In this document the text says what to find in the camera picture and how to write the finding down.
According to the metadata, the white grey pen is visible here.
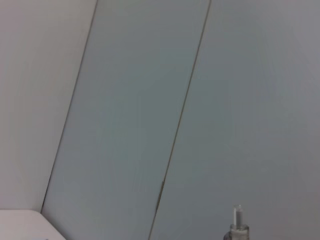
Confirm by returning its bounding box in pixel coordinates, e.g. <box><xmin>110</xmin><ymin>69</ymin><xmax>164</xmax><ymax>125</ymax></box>
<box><xmin>223</xmin><ymin>204</ymin><xmax>251</xmax><ymax>240</ymax></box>

